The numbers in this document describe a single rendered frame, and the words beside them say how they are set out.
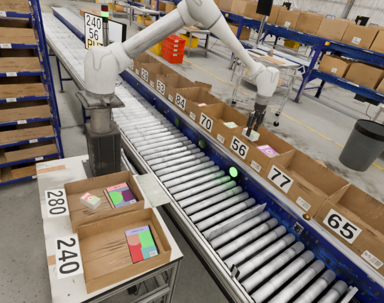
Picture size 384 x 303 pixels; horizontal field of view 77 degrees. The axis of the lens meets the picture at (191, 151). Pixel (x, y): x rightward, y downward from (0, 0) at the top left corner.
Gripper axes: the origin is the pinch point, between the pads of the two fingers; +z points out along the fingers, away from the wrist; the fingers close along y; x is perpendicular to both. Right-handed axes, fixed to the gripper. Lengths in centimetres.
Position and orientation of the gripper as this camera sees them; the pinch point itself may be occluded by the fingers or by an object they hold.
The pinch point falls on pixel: (252, 131)
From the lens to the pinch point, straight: 165.8
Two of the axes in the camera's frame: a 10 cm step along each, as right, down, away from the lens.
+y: 8.1, -2.2, 5.4
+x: -5.6, -5.4, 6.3
